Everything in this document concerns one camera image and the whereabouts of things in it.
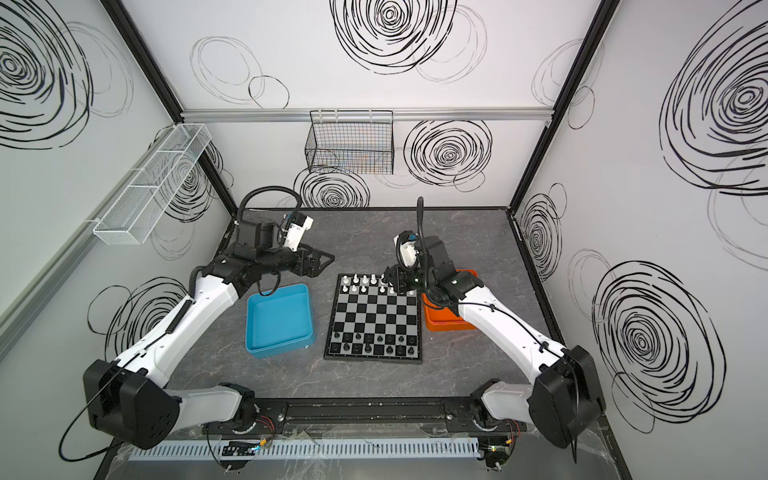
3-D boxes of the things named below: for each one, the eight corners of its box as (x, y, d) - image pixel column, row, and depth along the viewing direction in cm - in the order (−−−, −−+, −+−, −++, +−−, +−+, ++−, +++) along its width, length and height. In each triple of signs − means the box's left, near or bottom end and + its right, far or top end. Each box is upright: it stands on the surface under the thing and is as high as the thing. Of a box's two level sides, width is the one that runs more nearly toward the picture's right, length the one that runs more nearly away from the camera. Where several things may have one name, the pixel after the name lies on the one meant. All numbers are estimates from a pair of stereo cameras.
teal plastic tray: (251, 364, 84) (243, 358, 80) (253, 303, 96) (246, 295, 92) (316, 347, 87) (312, 340, 83) (310, 290, 99) (306, 281, 95)
